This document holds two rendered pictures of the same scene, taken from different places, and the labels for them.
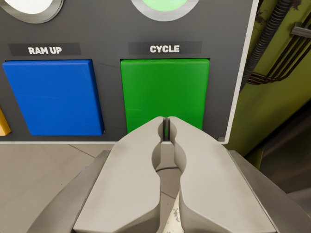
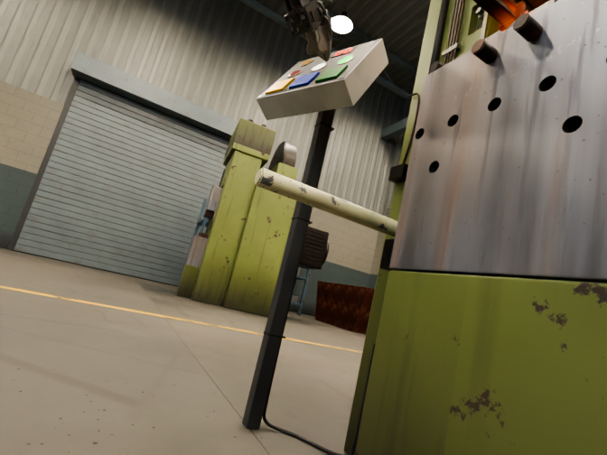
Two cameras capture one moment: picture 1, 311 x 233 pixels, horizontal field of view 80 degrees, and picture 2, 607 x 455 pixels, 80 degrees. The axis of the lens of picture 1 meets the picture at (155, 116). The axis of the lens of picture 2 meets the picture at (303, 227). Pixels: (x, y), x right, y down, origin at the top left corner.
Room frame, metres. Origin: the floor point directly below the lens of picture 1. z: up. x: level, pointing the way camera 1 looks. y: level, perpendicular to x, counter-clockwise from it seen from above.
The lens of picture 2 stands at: (-0.64, -0.58, 0.37)
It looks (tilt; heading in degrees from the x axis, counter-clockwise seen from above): 11 degrees up; 36
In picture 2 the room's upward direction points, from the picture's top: 13 degrees clockwise
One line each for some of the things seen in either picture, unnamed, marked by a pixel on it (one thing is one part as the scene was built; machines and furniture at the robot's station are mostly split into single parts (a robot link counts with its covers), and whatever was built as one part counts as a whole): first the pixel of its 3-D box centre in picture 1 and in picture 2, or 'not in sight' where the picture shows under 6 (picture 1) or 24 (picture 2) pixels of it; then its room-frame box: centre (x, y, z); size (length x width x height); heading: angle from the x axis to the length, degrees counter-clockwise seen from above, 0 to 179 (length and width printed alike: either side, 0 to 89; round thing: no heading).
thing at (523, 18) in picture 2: not in sight; (527, 27); (-0.08, -0.51, 0.87); 0.04 x 0.03 x 0.03; 152
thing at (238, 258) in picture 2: not in sight; (267, 223); (3.82, 3.39, 1.45); 2.20 x 1.23 x 2.90; 152
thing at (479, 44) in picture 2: not in sight; (484, 51); (-0.04, -0.44, 0.87); 0.04 x 0.03 x 0.03; 152
